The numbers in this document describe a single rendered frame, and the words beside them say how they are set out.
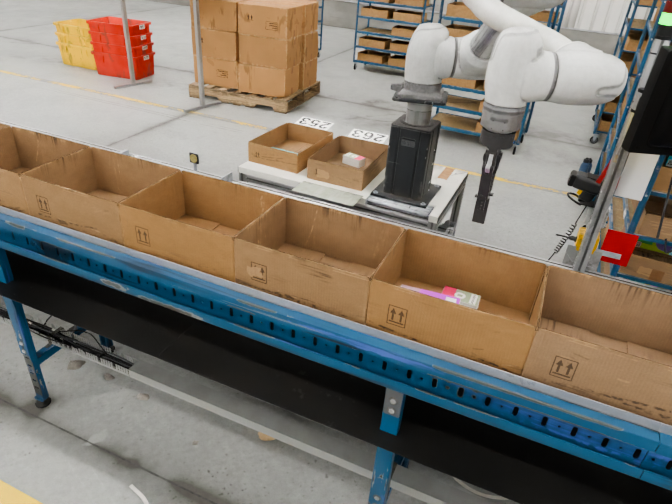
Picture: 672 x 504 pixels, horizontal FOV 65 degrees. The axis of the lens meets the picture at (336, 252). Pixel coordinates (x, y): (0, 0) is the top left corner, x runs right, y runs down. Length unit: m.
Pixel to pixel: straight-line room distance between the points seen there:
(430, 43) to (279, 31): 3.80
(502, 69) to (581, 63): 0.16
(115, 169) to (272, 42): 4.11
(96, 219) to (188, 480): 1.02
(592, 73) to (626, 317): 0.64
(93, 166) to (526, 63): 1.51
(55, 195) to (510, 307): 1.39
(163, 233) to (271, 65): 4.57
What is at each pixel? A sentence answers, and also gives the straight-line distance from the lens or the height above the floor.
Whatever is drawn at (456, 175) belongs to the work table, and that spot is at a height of 0.75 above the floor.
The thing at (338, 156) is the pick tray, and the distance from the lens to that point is 2.78.
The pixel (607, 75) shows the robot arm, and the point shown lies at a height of 1.54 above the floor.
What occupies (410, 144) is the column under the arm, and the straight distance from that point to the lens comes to 2.30.
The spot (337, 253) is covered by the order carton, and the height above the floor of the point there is 0.90.
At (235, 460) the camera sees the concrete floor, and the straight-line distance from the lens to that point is 2.22.
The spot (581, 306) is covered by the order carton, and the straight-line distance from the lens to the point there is 1.55.
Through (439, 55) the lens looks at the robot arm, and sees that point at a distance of 2.24.
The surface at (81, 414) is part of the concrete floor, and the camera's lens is 2.50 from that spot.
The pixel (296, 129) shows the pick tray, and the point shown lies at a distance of 2.95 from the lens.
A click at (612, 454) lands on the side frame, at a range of 1.41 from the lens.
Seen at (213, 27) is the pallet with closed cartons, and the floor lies 0.76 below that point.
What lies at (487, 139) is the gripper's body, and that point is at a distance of 1.26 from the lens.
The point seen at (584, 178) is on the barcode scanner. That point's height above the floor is 1.08.
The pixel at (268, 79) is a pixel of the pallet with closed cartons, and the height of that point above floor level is 0.32.
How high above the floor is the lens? 1.76
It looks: 31 degrees down
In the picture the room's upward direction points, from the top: 4 degrees clockwise
